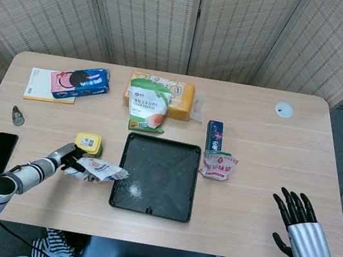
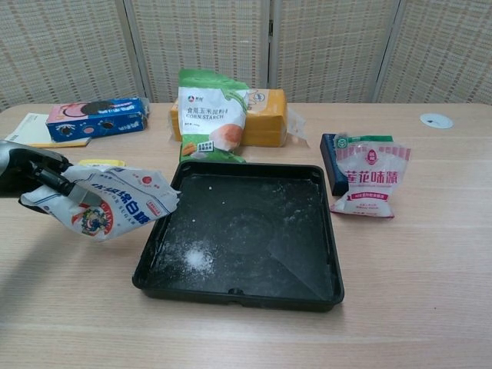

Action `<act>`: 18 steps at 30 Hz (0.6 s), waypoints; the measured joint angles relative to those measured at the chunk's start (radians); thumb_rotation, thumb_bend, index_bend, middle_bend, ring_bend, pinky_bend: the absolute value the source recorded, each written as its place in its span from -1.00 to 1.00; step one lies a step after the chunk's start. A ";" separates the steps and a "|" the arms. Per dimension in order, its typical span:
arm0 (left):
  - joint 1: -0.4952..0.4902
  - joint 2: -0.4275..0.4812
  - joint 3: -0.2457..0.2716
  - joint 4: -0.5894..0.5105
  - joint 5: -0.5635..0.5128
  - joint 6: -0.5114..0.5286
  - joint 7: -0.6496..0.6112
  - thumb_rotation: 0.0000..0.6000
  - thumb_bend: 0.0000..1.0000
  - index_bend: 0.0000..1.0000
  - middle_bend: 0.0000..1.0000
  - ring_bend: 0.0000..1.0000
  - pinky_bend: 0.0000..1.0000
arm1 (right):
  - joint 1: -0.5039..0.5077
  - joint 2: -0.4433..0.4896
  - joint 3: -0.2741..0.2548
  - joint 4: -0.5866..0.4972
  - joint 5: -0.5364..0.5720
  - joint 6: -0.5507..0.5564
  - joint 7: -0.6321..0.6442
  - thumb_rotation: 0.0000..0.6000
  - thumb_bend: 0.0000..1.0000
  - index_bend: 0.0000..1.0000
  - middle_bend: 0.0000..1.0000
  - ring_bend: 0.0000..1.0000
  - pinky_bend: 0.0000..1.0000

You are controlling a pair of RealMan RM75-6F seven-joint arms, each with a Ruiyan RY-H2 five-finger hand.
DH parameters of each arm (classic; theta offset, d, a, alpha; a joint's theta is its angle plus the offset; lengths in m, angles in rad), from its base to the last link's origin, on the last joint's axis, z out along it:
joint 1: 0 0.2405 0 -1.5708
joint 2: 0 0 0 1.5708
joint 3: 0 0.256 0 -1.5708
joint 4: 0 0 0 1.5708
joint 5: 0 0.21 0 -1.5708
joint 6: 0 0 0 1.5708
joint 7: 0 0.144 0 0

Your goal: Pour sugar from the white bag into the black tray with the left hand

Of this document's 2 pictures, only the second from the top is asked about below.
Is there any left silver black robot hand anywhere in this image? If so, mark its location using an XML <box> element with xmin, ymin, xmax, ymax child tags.
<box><xmin>0</xmin><ymin>139</ymin><xmax>79</xmax><ymax>201</ymax></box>

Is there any white sugar bag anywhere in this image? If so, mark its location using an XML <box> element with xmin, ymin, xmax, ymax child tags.
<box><xmin>19</xmin><ymin>164</ymin><xmax>182</xmax><ymax>244</ymax></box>

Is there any green white corn starch bag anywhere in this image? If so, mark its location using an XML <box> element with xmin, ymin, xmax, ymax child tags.
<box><xmin>178</xmin><ymin>68</ymin><xmax>251</xmax><ymax>165</ymax></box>

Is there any black square plastic tray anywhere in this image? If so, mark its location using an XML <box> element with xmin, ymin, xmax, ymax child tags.
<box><xmin>131</xmin><ymin>160</ymin><xmax>346</xmax><ymax>313</ymax></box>

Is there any red white seasoning pouch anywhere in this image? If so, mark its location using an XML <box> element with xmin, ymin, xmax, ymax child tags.
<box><xmin>329</xmin><ymin>134</ymin><xmax>412</xmax><ymax>220</ymax></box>

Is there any white yellow notebook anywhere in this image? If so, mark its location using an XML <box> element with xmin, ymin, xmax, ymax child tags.
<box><xmin>4</xmin><ymin>112</ymin><xmax>93</xmax><ymax>148</ymax></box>

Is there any blue cookie box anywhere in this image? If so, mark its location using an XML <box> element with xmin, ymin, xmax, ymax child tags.
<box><xmin>45</xmin><ymin>97</ymin><xmax>151</xmax><ymax>144</ymax></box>

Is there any woven folding screen panel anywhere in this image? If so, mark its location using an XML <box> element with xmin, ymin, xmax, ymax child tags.
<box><xmin>122</xmin><ymin>0</ymin><xmax>273</xmax><ymax>104</ymax></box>
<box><xmin>371</xmin><ymin>0</ymin><xmax>492</xmax><ymax>105</ymax></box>
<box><xmin>268</xmin><ymin>0</ymin><xmax>401</xmax><ymax>103</ymax></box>
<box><xmin>0</xmin><ymin>0</ymin><xmax>150</xmax><ymax>113</ymax></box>

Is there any orange tissue pack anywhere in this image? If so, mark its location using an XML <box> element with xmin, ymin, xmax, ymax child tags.
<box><xmin>170</xmin><ymin>88</ymin><xmax>308</xmax><ymax>148</ymax></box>

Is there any dark blue carton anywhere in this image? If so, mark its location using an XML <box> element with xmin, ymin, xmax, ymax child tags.
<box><xmin>319</xmin><ymin>133</ymin><xmax>347</xmax><ymax>197</ymax></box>

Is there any white cable grommet cap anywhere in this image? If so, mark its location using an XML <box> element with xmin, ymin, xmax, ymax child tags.
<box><xmin>419</xmin><ymin>112</ymin><xmax>454</xmax><ymax>130</ymax></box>

